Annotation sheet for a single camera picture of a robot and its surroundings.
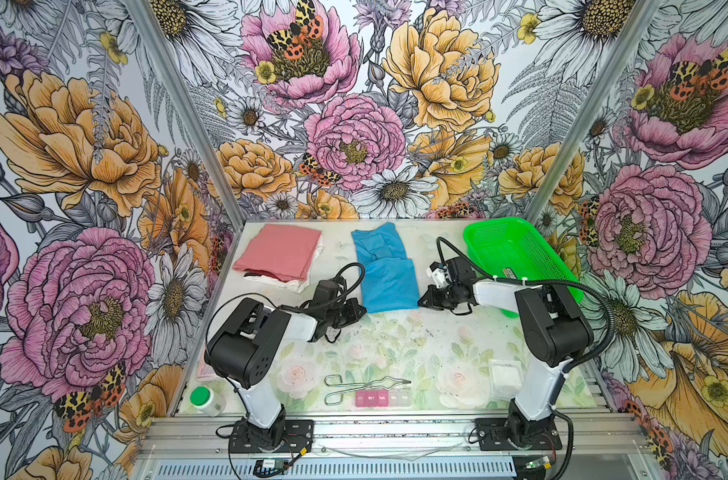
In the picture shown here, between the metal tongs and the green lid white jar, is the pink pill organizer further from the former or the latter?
the green lid white jar

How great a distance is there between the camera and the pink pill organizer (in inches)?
31.3

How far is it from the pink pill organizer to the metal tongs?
0.02 metres

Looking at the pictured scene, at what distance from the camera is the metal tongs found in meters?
0.82
